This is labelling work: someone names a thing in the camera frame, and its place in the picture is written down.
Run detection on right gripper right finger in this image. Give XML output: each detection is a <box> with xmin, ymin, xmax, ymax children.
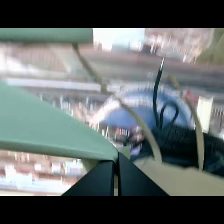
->
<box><xmin>117</xmin><ymin>152</ymin><xmax>168</xmax><ymax>197</ymax></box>

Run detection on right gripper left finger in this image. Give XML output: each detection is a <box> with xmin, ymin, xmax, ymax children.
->
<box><xmin>62</xmin><ymin>159</ymin><xmax>116</xmax><ymax>197</ymax></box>

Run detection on khaki pants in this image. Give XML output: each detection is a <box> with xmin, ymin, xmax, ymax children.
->
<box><xmin>0</xmin><ymin>28</ymin><xmax>224</xmax><ymax>197</ymax></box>

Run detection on black cable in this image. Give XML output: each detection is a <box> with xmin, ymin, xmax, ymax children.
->
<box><xmin>152</xmin><ymin>58</ymin><xmax>181</xmax><ymax>132</ymax></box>

